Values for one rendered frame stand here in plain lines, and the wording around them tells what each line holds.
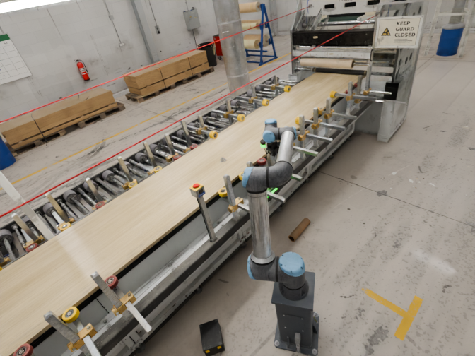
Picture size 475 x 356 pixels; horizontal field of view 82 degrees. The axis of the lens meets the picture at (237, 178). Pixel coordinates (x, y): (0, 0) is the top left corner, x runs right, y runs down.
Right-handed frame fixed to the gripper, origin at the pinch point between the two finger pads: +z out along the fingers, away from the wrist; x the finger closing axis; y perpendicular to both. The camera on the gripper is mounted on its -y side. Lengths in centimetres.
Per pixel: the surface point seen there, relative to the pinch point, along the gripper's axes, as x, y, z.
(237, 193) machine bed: -27.8, 24.4, 30.2
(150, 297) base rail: -8, 132, 31
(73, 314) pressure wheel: -19, 168, 11
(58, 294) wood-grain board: -41, 170, 11
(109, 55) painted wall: -711, -194, -11
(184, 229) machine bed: -28, 85, 23
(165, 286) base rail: -6, 121, 31
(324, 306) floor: 65, 38, 101
